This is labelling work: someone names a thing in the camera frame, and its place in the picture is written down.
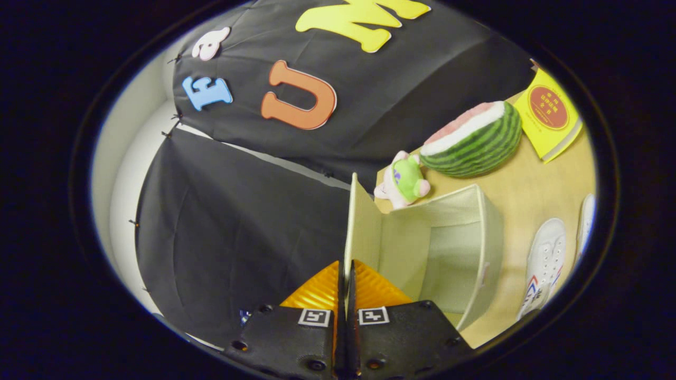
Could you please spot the yellow book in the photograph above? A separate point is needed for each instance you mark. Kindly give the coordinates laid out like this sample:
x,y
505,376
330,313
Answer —
x,y
549,113

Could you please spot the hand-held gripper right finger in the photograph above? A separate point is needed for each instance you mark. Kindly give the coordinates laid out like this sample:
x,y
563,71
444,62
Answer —
x,y
406,338

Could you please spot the watermelon slice plush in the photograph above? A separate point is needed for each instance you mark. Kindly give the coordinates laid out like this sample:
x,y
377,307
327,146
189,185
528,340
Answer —
x,y
475,142

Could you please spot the white and blue clutter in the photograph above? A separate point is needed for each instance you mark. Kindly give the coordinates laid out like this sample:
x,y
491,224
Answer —
x,y
244,315

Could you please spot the pink and green plush toy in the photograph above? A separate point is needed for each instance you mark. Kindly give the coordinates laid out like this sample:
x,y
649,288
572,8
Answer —
x,y
404,182

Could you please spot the beige fabric storage box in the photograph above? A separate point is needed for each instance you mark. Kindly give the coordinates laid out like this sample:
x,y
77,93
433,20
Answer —
x,y
459,221

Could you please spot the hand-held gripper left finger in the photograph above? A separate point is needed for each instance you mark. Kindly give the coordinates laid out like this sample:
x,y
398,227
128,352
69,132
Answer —
x,y
296,343

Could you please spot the white canvas shoe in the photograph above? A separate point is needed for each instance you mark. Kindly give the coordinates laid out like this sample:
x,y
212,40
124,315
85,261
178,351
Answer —
x,y
586,221
544,264

